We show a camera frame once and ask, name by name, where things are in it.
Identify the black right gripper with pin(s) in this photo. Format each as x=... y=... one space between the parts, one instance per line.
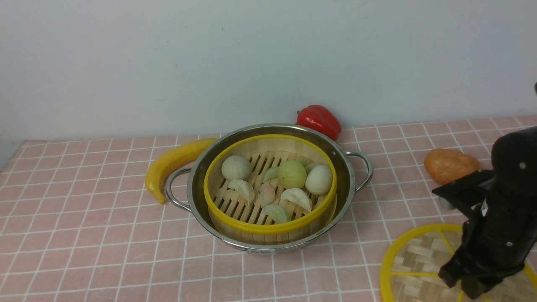
x=496 y=240

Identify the yellow woven steamer lid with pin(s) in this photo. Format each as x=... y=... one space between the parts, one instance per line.
x=409 y=271

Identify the yellow bamboo steamer basket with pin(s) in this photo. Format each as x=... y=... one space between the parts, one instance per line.
x=233 y=217

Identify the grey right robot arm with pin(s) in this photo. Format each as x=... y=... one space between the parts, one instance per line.
x=514 y=162

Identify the stainless steel pot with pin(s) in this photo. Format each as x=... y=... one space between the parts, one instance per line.
x=353 y=169

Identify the brown potato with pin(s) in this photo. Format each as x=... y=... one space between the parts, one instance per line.
x=445 y=165

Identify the white round bun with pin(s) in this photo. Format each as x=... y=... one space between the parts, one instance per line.
x=319 y=180

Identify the white dumpling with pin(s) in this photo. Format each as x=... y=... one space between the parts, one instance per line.
x=298 y=197

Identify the green round bun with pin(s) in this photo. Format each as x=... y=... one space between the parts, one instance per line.
x=292 y=174

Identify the red bell pepper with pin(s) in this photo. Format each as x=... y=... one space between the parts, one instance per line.
x=320 y=119

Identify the green dumpling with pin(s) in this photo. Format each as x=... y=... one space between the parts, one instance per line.
x=276 y=212

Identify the pink dumpling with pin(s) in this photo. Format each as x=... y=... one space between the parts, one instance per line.
x=266 y=195

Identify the pale dumpling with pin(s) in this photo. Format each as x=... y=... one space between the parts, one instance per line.
x=244 y=189

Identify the pale round bun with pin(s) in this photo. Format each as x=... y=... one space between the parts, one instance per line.
x=236 y=168

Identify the yellow plastic banana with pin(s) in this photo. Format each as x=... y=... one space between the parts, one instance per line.
x=170 y=161

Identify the pink checkered tablecloth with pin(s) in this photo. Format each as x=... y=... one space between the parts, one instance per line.
x=77 y=225

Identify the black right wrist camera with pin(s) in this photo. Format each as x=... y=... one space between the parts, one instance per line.
x=464 y=193

